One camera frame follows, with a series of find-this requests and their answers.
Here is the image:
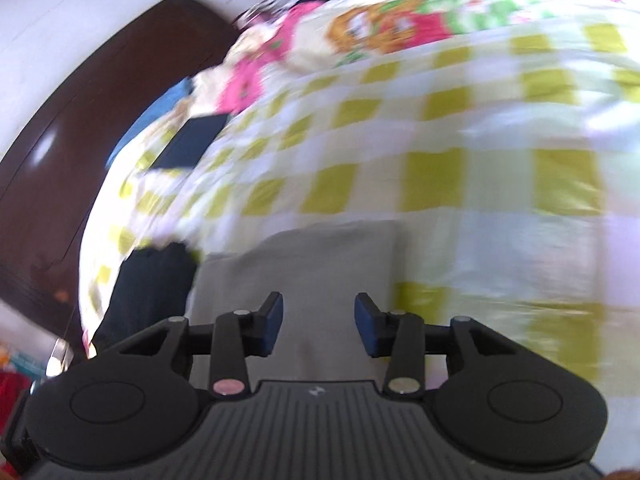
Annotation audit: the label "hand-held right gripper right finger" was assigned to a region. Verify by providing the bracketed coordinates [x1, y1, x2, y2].
[353, 292, 533, 401]

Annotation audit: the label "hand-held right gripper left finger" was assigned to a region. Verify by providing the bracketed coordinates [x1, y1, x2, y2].
[107, 291, 285, 401]

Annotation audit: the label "light grey pants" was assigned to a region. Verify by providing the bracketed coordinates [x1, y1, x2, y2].
[187, 220, 402, 393]

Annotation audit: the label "dark cloth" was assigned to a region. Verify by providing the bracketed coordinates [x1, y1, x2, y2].
[90, 241, 197, 357]

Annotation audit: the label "yellow checked bed sheet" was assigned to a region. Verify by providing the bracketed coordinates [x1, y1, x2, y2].
[79, 20, 640, 393]

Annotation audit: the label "dark blue flat object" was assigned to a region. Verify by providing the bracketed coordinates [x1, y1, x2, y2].
[150, 113, 231, 171]

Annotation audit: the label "shiny metal object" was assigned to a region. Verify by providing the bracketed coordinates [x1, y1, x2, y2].
[46, 337, 74, 377]

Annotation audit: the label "blue cloth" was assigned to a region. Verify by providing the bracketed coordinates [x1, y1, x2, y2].
[105, 77, 197, 168]

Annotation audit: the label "dark brown wooden bed board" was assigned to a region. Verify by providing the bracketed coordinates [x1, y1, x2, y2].
[0, 0, 247, 343]

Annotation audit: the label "red object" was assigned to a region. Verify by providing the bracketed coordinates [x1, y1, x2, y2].
[0, 370, 32, 433]

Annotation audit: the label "pink floral blanket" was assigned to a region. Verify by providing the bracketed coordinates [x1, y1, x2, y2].
[192, 0, 640, 117]

